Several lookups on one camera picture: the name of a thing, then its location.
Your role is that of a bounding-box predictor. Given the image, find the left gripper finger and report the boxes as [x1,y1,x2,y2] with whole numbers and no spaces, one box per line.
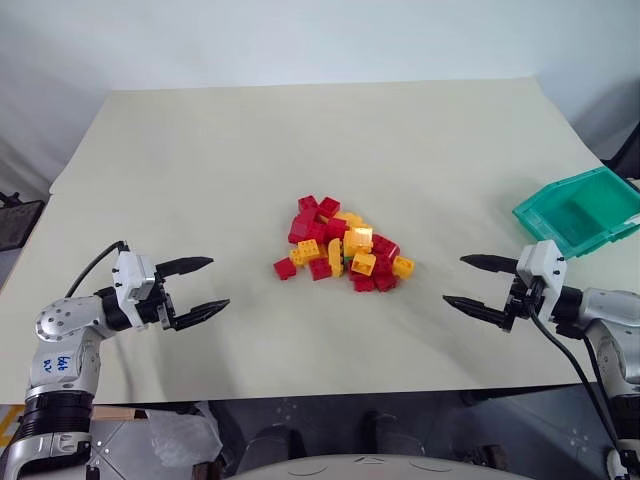
[171,298,232,332]
[156,255,216,280]

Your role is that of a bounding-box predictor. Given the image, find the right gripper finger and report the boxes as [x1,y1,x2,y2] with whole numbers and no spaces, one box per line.
[441,295,508,327]
[459,253,521,276]

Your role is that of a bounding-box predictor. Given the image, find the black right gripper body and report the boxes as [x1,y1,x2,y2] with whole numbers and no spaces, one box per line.
[501,273,547,334]

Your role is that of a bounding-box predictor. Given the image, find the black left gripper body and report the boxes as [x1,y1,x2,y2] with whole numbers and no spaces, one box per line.
[133,272,180,332]

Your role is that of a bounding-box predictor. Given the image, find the green plastic bin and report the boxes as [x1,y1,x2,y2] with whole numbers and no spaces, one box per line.
[511,167,640,259]

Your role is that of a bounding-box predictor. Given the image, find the wooden board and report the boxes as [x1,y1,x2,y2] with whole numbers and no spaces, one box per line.
[91,405,152,422]

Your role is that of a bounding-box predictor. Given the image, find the red plastic building brick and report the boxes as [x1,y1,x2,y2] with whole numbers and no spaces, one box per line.
[287,209,322,245]

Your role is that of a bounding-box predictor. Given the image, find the clear plastic bag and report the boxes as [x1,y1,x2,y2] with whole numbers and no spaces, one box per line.
[148,410,223,465]

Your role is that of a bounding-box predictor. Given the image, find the black stand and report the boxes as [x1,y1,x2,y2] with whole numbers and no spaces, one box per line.
[0,191,46,252]

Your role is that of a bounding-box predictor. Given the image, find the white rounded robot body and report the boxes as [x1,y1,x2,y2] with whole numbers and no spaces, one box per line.
[238,451,534,480]

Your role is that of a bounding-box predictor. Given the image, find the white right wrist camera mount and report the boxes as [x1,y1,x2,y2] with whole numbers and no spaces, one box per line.
[514,239,568,324]

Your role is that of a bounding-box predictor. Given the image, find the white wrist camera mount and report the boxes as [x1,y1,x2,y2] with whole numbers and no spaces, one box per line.
[111,251,159,330]
[514,239,568,324]

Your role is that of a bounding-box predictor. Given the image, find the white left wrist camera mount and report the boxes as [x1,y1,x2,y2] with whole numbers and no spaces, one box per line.
[111,251,159,330]

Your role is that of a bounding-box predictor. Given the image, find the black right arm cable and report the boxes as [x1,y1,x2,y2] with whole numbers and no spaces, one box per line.
[527,284,626,451]

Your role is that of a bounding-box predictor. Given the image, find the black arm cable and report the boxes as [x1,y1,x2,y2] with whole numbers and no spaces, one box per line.
[64,240,127,300]
[527,284,626,451]

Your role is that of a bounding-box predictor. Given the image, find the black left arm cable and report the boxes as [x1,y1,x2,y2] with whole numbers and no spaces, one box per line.
[64,240,127,300]

